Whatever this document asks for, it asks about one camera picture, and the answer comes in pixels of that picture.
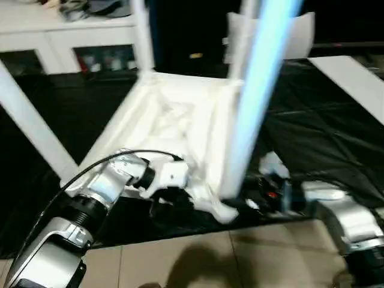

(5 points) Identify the white plastic table top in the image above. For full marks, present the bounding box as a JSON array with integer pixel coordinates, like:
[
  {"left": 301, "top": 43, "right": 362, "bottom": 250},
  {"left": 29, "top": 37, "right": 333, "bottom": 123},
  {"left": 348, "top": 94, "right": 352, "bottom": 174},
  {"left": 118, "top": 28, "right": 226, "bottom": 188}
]
[{"left": 60, "top": 71, "right": 247, "bottom": 224}]

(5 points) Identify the black work mat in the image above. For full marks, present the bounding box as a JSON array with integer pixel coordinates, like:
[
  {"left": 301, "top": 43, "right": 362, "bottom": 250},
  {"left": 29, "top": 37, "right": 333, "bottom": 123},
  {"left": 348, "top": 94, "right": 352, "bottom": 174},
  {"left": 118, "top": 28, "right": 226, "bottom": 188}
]
[{"left": 0, "top": 57, "right": 384, "bottom": 259}]

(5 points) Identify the white flat board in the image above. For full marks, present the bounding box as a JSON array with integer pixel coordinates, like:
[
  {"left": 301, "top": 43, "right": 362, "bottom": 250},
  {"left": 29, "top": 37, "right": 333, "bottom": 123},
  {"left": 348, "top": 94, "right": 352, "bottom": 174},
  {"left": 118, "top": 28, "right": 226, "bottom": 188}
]
[{"left": 309, "top": 55, "right": 384, "bottom": 124}]

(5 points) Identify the grey cushion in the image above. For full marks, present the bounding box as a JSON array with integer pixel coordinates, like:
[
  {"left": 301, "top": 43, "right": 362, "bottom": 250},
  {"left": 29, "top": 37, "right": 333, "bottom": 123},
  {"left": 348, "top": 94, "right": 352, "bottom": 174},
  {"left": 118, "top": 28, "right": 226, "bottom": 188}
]
[{"left": 223, "top": 11, "right": 316, "bottom": 64}]

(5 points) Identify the black sofa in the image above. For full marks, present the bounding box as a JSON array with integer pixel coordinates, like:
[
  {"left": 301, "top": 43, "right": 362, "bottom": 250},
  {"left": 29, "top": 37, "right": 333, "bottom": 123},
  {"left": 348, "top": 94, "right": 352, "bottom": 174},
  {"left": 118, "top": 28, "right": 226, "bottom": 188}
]
[{"left": 150, "top": 0, "right": 384, "bottom": 64}]

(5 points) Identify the white glass-door cabinet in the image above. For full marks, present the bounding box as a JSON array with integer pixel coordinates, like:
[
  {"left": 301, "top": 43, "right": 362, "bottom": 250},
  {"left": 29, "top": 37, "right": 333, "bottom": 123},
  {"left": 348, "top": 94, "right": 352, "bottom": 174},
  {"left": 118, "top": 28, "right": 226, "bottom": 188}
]
[{"left": 0, "top": 0, "right": 154, "bottom": 74}]

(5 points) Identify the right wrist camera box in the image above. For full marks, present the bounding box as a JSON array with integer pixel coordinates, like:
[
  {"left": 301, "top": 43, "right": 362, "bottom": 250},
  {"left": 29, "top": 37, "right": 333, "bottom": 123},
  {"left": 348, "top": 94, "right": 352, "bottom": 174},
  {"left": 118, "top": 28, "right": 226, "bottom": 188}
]
[{"left": 258, "top": 151, "right": 292, "bottom": 181}]

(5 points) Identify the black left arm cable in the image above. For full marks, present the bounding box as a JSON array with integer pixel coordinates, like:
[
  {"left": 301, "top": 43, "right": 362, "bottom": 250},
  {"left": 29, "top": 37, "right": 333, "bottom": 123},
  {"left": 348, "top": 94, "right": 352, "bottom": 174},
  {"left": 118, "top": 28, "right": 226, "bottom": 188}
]
[{"left": 36, "top": 149, "right": 184, "bottom": 241}]

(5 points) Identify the dark cabled device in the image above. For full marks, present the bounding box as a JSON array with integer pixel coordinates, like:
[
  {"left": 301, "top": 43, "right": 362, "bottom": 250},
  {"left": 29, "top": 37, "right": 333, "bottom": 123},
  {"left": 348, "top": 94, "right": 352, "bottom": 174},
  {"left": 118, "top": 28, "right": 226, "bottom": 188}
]
[{"left": 42, "top": 0, "right": 136, "bottom": 20}]

